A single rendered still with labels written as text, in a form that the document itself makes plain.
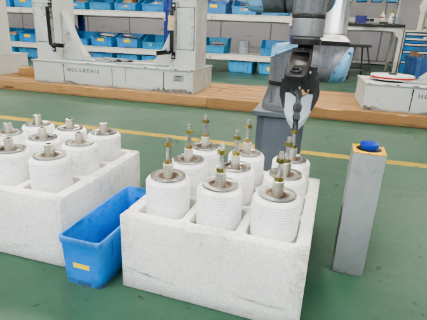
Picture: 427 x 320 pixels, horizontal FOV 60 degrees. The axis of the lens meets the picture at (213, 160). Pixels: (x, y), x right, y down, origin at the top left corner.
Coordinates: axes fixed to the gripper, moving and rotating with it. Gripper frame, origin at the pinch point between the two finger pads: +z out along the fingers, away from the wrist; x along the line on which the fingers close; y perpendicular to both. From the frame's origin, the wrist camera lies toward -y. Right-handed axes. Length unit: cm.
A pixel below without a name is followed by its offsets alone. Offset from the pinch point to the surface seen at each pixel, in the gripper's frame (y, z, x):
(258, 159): -1.7, 9.8, 8.2
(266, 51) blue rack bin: 448, 3, 72
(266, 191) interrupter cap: -22.7, 9.0, 3.1
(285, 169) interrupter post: -12.2, 7.6, 0.4
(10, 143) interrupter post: -21, 7, 67
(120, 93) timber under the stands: 172, 30, 147
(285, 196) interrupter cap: -23.2, 9.3, -0.8
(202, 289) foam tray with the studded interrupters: -30.2, 29.7, 13.5
